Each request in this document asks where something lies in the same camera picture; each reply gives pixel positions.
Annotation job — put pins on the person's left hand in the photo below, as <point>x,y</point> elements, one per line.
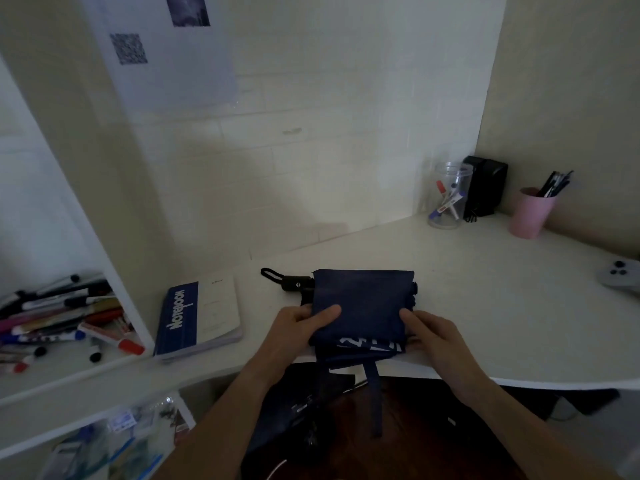
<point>287,337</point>

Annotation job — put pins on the bunch of dark pens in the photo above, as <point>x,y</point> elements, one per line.
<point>555,183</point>

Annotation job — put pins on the person's left forearm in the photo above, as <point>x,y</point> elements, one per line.
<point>230,419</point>

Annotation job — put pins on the grey game controller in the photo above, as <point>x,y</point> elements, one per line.
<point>620,274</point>

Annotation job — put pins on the black speaker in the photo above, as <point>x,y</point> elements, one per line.
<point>486,187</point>

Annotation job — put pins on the blue-capped white marker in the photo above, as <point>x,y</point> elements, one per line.
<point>447,203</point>

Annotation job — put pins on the white paper poster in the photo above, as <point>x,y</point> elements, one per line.
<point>170,54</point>

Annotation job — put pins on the navy blue cloth bag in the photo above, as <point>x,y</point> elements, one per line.
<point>367,304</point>

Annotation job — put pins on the blue and white notebook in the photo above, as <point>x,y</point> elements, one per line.
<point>197,319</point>

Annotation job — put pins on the white shelf unit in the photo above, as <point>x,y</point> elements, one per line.
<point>60,244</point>

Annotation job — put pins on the clear plastic bags with supplies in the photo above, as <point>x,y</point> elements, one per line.
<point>115,439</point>

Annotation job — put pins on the person's left thumb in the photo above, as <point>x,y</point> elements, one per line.
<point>326,314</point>

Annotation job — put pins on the person's right forearm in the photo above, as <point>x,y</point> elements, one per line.
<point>520,429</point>

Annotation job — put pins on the pile of coloured markers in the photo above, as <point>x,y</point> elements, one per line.
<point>60,322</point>

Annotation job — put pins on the person's right thumb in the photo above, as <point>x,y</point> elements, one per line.
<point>415,323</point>

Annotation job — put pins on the person's right hand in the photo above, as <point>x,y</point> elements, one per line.
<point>445,344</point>

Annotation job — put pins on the red-capped white marker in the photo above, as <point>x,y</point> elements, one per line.
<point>442,187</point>

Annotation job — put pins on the clear plastic jar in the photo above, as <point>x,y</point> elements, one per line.
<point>449,199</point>

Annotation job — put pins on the pink cup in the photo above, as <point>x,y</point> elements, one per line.
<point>531,213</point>

